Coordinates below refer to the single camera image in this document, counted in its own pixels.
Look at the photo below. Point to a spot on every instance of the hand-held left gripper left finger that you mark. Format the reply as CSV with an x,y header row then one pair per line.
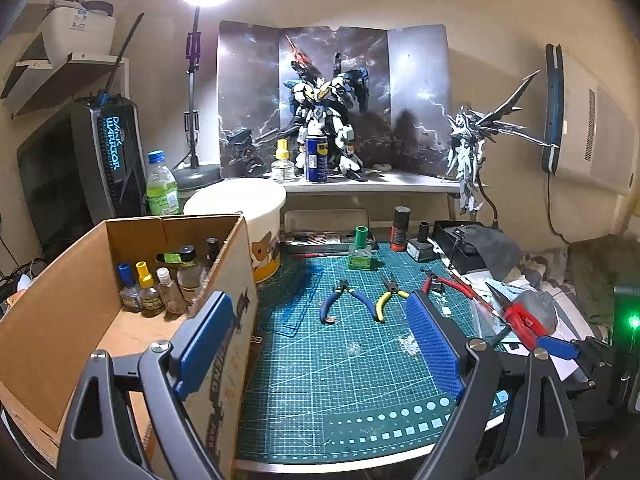
x,y
205,345

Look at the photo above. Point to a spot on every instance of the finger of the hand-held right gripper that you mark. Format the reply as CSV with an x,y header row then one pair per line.
x,y
565,348

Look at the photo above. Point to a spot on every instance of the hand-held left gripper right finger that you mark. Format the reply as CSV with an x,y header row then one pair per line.
x,y
432,345

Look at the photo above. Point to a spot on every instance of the green cap glass bottle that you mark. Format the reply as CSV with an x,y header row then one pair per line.
x,y
362,260

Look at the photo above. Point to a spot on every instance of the brown cardboard box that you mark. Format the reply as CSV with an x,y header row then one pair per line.
x,y
30,340

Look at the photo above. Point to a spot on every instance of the white papers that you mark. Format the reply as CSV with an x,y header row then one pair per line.
x,y
570,305

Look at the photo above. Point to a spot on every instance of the grey rounded lump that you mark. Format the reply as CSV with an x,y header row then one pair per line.
x,y
540,310

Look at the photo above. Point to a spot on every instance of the white cap clear bottle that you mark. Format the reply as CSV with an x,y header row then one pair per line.
x,y
168,295

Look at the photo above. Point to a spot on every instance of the black lid glass jar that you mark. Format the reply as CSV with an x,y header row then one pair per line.
x,y
189,280

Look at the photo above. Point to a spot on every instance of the yellow cap glass bottle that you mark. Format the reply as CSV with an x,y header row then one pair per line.
x,y
149,300

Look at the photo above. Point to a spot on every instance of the dark green blanket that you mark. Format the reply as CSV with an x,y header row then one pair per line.
x,y
595,270

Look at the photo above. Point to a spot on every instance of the black open box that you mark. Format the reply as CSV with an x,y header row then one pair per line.
x,y
460,255

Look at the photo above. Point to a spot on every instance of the square bottle black cap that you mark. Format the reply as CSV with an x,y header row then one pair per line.
x,y
422,250

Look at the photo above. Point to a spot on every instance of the blue cap glass bottle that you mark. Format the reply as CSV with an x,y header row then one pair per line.
x,y
126,280

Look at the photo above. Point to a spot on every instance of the blue transparent ruler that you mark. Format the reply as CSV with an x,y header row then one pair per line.
x,y
300,300

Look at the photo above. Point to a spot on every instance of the green cutting mat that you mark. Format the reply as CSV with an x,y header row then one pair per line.
x,y
325,360

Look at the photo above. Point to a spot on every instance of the grey cloth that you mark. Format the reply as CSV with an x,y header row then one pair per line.
x,y
500,255

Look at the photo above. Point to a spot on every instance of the black spray can red base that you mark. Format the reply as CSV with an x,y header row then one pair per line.
x,y
400,232

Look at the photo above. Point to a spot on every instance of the dog print paper bucket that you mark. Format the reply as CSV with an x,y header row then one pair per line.
x,y
260,230

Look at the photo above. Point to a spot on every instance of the black gooseneck stand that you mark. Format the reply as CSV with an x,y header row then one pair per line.
x,y
495,215

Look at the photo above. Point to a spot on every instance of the green tea plastic bottle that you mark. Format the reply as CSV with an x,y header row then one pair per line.
x,y
162,190

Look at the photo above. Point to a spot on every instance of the grey metal tin box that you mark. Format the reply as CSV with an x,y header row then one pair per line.
x,y
325,220

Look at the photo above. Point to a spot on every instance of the white desk riser shelf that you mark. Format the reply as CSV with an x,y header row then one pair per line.
x,y
380,185

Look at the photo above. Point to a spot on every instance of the white winged robot model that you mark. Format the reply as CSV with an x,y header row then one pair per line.
x,y
467,160

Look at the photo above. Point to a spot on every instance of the yellow cap cement bottle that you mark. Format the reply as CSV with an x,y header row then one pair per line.
x,y
283,167

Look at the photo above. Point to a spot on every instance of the black computer case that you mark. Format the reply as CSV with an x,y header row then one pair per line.
x,y
107,160

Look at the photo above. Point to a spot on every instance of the blue yellow spray can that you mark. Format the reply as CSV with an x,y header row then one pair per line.
x,y
316,160

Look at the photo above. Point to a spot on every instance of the white blue robot model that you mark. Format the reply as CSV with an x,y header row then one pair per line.
x,y
340,105

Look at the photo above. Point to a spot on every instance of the black desk lamp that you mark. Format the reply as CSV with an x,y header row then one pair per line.
x,y
194,85

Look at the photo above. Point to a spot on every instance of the stormy printed backdrop board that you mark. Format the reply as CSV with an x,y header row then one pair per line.
x,y
415,70

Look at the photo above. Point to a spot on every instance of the long black stick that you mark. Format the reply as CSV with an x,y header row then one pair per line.
x,y
122,57

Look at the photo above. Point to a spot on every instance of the white wall shelf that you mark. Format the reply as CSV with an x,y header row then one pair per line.
x,y
45,90

